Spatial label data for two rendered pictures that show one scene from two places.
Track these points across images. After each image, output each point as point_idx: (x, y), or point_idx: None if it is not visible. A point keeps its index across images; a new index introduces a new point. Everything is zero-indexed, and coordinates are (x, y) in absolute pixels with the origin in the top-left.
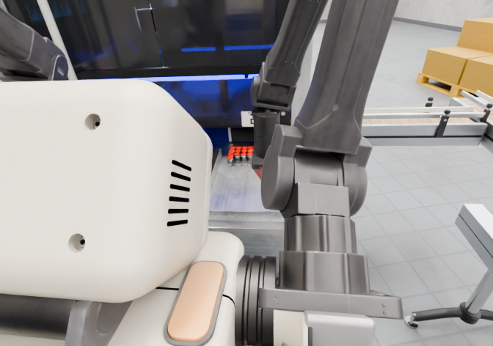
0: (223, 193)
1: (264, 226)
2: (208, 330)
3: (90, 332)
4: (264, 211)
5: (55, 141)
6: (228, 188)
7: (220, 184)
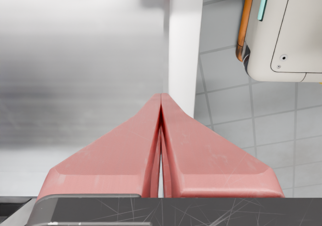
0: (57, 145)
1: (189, 23)
2: None
3: None
4: (164, 41)
5: None
6: (29, 137)
7: (20, 156)
